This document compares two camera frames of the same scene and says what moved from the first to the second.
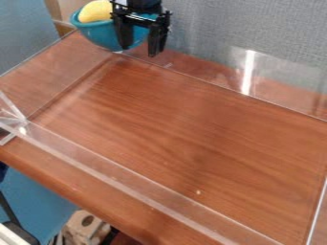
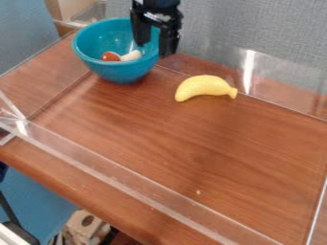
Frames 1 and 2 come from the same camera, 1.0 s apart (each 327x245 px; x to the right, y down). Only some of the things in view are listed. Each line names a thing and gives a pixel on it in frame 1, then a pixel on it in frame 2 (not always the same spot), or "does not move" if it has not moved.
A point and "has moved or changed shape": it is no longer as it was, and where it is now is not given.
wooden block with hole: x=83 y=230 does not move
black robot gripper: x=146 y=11 to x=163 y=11
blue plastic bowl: x=103 y=33 has moved or changed shape
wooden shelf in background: x=61 y=11 does not move
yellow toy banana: x=95 y=11 to x=202 y=85
